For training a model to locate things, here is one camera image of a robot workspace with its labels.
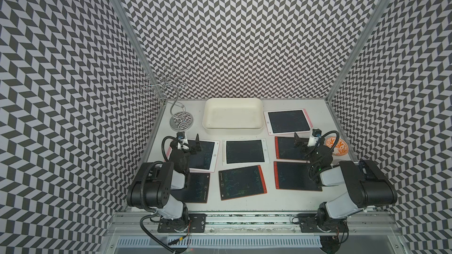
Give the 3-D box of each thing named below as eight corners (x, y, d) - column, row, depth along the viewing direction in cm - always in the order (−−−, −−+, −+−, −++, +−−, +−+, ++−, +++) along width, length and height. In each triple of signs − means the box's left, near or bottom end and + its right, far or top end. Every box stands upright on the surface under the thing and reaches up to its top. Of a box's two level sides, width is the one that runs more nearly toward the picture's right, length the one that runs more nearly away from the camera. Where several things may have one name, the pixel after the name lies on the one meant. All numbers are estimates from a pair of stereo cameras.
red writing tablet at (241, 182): (220, 201, 81) (220, 200, 79) (218, 172, 89) (217, 170, 87) (266, 193, 83) (267, 192, 81) (259, 166, 91) (260, 164, 89)
